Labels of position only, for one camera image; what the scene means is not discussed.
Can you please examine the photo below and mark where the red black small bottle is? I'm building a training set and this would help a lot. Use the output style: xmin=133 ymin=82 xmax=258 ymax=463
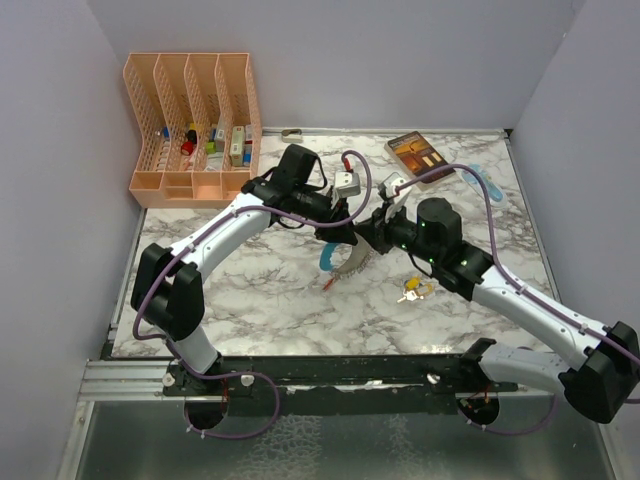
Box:
xmin=180 ymin=129 xmax=198 ymax=156

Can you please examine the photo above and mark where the aluminium frame rail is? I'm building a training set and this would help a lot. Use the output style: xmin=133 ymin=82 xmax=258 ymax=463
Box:
xmin=79 ymin=357 xmax=609 ymax=401

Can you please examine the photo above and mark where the blue handled key ring organiser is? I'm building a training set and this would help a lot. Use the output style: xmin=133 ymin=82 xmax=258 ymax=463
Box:
xmin=318 ymin=239 xmax=375 ymax=280

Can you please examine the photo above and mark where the green white box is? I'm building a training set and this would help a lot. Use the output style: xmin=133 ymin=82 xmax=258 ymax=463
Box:
xmin=229 ymin=125 xmax=245 ymax=168

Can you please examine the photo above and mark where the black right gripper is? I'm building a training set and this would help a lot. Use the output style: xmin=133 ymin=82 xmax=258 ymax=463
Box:
xmin=355 ymin=198 xmax=440 ymax=264

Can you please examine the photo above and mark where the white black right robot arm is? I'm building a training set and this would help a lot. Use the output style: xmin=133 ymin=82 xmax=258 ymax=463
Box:
xmin=355 ymin=198 xmax=639 ymax=424

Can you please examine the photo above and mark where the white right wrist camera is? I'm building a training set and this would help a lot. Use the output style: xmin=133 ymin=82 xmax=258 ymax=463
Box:
xmin=378 ymin=172 xmax=410 ymax=222

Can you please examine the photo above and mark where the peach plastic file organiser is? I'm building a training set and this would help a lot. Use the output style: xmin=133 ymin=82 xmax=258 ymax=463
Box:
xmin=123 ymin=53 xmax=262 ymax=208

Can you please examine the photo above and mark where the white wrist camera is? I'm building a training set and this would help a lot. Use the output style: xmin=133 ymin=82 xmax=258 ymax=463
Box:
xmin=378 ymin=172 xmax=410 ymax=222
xmin=333 ymin=171 xmax=361 ymax=199

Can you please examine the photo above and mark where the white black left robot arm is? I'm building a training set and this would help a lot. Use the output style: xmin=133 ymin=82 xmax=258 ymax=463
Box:
xmin=131 ymin=145 xmax=372 ymax=395

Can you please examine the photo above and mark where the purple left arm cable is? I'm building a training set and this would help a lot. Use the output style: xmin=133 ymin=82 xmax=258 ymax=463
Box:
xmin=132 ymin=149 xmax=373 ymax=441

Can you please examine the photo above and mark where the red key tag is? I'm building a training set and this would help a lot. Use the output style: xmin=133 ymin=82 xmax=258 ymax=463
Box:
xmin=322 ymin=278 xmax=336 ymax=292

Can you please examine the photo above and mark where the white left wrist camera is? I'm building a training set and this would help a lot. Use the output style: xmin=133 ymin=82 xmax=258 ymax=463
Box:
xmin=333 ymin=171 xmax=361 ymax=199

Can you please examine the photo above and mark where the orange paperback book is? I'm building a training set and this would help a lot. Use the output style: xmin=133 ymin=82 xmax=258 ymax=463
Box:
xmin=384 ymin=131 xmax=448 ymax=178

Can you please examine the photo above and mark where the blue packaged toothbrush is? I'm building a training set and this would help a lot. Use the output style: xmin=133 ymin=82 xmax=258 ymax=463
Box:
xmin=459 ymin=164 xmax=509 ymax=208

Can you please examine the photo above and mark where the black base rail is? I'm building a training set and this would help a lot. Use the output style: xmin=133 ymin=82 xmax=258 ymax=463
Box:
xmin=163 ymin=354 xmax=517 ymax=416

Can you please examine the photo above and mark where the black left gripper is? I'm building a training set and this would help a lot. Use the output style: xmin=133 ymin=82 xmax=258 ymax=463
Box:
xmin=293 ymin=185 xmax=359 ymax=245

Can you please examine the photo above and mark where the yellow tagged key bunch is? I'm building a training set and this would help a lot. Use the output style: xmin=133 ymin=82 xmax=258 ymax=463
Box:
xmin=397 ymin=276 xmax=435 ymax=304

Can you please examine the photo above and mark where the small beige clip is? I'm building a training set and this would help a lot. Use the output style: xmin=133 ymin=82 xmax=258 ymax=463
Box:
xmin=280 ymin=128 xmax=303 ymax=144

